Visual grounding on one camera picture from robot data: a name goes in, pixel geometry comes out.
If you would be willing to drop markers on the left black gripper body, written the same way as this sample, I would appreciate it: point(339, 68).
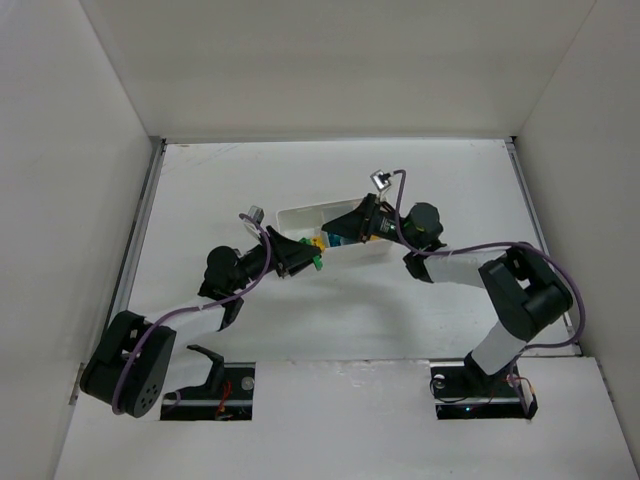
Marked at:
point(275, 251)

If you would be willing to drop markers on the white divided container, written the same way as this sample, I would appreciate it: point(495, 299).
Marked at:
point(306, 222)

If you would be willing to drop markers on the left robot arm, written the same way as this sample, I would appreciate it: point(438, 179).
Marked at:
point(142, 358)

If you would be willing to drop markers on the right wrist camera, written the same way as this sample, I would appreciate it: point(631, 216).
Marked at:
point(381, 180)

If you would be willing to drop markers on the green yellow blue lego stack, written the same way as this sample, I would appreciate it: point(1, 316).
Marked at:
point(316, 246)

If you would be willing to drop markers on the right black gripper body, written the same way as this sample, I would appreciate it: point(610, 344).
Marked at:
point(371, 218)

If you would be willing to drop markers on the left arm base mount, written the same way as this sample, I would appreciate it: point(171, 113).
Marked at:
point(202, 386)

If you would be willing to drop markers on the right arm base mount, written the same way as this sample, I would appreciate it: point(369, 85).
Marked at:
point(462, 391)

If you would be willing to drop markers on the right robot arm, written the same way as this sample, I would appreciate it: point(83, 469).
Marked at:
point(526, 294)

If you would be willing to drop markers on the blue lego brick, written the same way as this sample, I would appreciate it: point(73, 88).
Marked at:
point(335, 240)

